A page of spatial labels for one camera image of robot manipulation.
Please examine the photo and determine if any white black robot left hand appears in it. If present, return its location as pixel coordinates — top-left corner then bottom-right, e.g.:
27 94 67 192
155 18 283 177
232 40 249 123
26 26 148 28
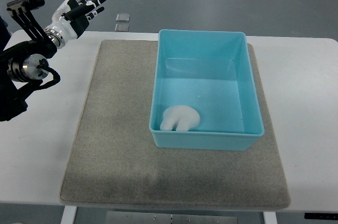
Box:
44 0 107 49

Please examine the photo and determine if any white bunny toy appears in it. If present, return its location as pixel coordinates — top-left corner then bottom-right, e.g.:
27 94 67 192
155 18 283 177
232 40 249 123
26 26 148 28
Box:
160 105 201 132

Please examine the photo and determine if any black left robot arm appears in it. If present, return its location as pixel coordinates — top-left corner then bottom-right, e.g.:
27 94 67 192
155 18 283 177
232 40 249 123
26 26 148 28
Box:
1 0 61 122

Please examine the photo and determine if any blue plastic box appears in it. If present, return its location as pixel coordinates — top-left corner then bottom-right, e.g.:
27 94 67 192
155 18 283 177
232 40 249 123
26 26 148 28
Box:
149 30 265 151

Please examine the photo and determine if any lower metal floor plate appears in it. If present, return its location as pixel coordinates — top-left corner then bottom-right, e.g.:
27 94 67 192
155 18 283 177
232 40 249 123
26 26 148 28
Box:
115 23 129 32

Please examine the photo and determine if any grey felt mat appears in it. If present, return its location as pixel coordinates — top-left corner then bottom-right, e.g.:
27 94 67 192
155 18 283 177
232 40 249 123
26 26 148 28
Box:
60 40 290 210

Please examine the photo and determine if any black label on table edge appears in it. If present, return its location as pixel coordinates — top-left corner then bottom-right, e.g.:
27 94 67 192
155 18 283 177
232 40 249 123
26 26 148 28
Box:
304 212 338 221

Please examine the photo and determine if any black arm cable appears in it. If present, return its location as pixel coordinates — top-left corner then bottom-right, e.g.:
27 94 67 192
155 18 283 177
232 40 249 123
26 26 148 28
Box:
36 61 61 90

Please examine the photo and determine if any metal table base plate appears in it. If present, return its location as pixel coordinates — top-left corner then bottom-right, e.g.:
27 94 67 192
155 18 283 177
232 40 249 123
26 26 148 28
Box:
105 211 238 224

